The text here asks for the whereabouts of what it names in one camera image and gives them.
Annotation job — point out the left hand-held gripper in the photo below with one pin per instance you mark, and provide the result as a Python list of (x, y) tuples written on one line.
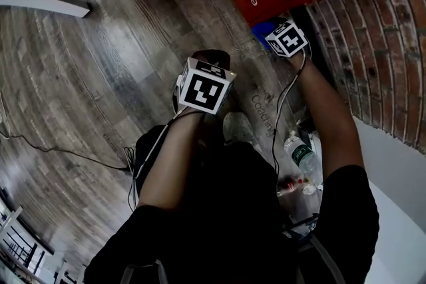
[(203, 91)]

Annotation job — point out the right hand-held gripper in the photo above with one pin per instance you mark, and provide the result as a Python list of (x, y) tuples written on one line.
[(291, 40)]

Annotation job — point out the blue wiping cloth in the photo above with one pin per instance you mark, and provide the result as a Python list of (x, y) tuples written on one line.
[(263, 29)]

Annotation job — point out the person's right forearm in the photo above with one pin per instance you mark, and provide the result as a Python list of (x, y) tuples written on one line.
[(333, 123)]

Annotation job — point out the person's left forearm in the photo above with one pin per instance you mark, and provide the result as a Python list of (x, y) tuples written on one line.
[(173, 163)]

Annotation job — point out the person's white shoe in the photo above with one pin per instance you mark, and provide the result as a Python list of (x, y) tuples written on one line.
[(238, 128)]

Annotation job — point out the person's black trousers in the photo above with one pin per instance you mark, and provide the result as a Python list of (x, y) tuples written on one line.
[(148, 143)]

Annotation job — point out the clear plastic bottle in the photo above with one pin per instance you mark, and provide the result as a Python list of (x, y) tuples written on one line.
[(304, 156)]

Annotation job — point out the red drink can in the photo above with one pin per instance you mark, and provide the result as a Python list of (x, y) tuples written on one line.
[(287, 188)]

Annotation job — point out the person's black shirt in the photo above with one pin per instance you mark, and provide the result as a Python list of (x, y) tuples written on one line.
[(226, 226)]

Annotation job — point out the black window railing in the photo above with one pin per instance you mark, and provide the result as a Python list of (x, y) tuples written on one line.
[(23, 249)]

